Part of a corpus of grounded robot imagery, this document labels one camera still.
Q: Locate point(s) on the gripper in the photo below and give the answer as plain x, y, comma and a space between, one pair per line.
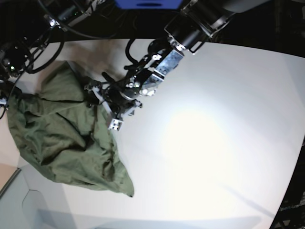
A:
109, 95

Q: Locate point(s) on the green t-shirt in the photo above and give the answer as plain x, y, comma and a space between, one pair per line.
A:
65, 139

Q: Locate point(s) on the blue box at top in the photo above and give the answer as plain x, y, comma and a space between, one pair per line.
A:
149, 4

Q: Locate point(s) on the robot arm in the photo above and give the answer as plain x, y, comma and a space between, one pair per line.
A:
196, 23
26, 27

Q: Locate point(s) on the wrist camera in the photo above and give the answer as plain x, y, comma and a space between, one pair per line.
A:
115, 124

